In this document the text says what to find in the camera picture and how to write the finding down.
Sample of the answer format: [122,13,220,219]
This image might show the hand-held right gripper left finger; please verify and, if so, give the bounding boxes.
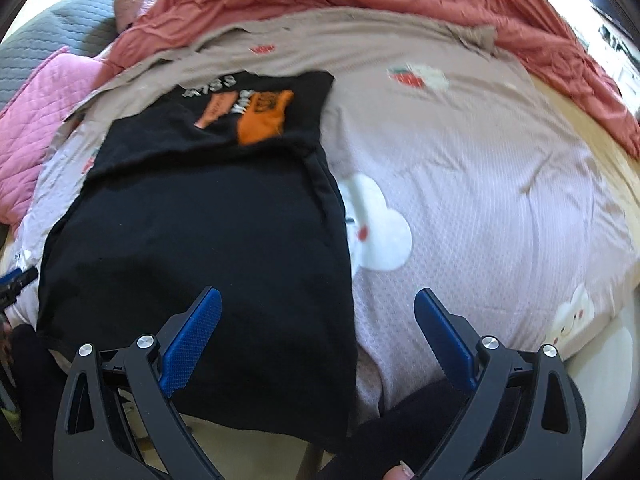
[52,286,223,480]

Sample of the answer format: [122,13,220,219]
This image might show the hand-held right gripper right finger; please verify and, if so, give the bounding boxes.
[414,287,586,480]

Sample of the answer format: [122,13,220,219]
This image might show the black t-shirt orange print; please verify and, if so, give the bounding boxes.
[36,71,358,453]

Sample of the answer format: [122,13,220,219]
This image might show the person's dark trousers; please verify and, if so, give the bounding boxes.
[0,325,476,480]

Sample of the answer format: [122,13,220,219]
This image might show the pink quilted blanket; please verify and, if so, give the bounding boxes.
[0,45,118,226]

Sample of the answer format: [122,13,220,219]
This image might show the cloud printed blanket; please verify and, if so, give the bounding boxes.
[12,7,638,426]

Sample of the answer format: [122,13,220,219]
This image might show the white bed base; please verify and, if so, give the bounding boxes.
[565,305,640,466]

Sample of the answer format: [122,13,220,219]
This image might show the grey quilted cushion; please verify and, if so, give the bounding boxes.
[0,0,166,111]

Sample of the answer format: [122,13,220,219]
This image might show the yellow bed sheet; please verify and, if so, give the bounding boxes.
[530,72,640,241]

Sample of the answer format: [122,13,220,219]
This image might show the dusty pink small pillow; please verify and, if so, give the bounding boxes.
[112,0,166,31]

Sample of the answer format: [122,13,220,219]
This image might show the white dresser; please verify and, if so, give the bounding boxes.
[595,10,640,93]

